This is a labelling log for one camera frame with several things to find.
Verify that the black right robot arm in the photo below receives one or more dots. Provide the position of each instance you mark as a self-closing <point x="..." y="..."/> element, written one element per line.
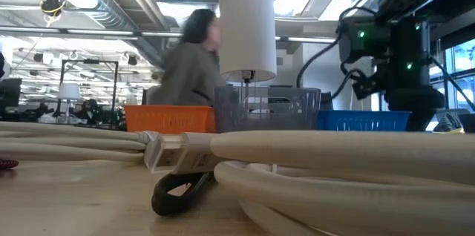
<point x="408" y="50"/>

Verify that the blue plastic basket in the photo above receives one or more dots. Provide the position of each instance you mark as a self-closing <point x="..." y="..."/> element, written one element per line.
<point x="363" y="121"/>

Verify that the grey transparent plastic basket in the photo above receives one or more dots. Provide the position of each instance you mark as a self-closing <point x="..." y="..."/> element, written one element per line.
<point x="297" y="110"/>

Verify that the grey yellow bundle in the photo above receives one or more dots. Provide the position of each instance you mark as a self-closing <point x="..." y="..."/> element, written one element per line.
<point x="449" y="121"/>

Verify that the white shade wooden table lamp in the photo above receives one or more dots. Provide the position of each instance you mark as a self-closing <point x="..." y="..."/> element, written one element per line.
<point x="246" y="24"/>

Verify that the person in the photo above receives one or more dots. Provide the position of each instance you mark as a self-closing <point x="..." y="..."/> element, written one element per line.
<point x="185" y="76"/>
<point x="89" y="108"/>

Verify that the orange plastic basket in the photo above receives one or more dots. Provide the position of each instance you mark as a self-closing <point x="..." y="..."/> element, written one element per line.
<point x="167" y="119"/>

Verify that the small white background lamp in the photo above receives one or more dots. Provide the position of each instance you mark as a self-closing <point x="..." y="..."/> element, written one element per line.
<point x="68" y="91"/>

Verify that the black ceiling device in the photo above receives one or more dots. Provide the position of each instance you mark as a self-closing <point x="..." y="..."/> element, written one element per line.
<point x="52" y="5"/>

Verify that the dark monitor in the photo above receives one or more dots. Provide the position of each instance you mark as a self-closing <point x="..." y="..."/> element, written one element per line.
<point x="9" y="93"/>

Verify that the black background frame rig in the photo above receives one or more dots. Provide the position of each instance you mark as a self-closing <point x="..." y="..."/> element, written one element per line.
<point x="89" y="61"/>

